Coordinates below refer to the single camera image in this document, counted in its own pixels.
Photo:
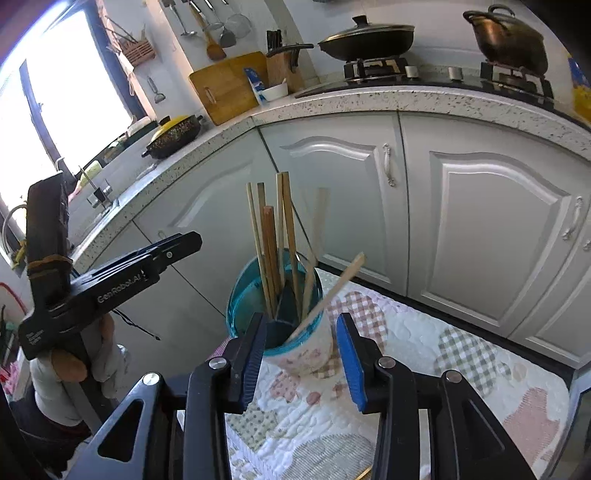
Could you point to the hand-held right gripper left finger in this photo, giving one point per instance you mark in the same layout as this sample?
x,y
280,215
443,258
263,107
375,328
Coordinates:
x,y
256,364

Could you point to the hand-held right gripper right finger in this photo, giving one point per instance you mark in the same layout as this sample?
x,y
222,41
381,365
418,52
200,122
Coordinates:
x,y
353,369

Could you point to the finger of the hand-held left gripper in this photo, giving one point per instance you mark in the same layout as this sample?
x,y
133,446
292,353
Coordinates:
x,y
178,251

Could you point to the teal glass cup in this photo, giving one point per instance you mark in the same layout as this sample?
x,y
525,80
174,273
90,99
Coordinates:
x,y
240,304

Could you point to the bunch of wooden chopsticks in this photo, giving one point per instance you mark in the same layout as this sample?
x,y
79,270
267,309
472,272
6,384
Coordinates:
x,y
269,240

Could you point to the person's left forearm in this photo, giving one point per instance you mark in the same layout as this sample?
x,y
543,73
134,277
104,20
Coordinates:
x,y
51,401

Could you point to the person's left hand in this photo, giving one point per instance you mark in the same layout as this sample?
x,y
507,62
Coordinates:
x,y
69,364

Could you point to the sink faucet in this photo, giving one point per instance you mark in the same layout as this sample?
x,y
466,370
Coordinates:
x,y
97,196

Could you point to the white cabinet door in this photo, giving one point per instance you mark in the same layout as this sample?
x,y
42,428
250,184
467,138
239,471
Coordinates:
x,y
485,230
207,198
563,314
332,198
184,314

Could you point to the patchwork quilted cloth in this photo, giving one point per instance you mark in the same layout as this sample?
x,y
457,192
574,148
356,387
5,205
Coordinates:
x,y
415,369

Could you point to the pale wooden chopstick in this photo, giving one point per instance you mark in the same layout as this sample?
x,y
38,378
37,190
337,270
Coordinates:
x,y
364,473

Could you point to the black casserole yellow lid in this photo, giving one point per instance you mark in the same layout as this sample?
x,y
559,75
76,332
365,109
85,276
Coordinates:
x,y
173,136

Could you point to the window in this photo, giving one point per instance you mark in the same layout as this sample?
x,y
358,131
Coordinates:
x,y
69,92

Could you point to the hanging metal peeler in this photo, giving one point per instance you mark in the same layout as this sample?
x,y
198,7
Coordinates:
x,y
159,98

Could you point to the wooden cutting board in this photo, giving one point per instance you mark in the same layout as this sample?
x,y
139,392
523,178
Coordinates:
x,y
226,87

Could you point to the blue white carton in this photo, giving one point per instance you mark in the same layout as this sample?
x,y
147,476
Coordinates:
x,y
254,85

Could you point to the white bowl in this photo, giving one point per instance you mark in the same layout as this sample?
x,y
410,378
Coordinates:
x,y
274,91

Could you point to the wooden spatula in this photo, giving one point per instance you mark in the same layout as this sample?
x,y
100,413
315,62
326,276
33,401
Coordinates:
x,y
216,50

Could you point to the wooden knife block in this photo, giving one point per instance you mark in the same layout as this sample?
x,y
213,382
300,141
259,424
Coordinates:
x,y
281,74

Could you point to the grey slotted turner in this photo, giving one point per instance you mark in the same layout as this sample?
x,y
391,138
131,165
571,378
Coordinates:
x,y
227,39

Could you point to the metal ladle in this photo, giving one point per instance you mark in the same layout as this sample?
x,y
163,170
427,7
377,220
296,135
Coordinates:
x,y
187,32

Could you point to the metal mesh skimmer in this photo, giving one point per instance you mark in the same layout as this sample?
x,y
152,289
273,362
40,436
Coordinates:
x,y
240,25

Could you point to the black wok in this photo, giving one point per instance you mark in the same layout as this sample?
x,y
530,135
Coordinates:
x,y
364,51

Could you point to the glass wok lid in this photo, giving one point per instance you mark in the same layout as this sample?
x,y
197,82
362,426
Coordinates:
x,y
364,32

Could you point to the silver stove knob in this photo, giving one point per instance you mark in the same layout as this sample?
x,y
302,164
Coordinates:
x,y
411,72
456,74

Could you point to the black gas cooktop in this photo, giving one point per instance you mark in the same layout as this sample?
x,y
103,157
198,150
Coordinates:
x,y
434,82

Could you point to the dark metal stockpot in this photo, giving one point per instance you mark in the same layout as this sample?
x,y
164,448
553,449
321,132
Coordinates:
x,y
512,50

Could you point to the yellow cooking oil bottle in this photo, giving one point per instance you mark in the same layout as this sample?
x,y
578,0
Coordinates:
x,y
581,92

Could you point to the dark metal pot lid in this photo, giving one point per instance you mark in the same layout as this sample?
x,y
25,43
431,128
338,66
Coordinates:
x,y
496,21

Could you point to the wicker wall basket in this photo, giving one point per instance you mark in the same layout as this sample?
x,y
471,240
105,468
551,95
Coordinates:
x,y
138,51

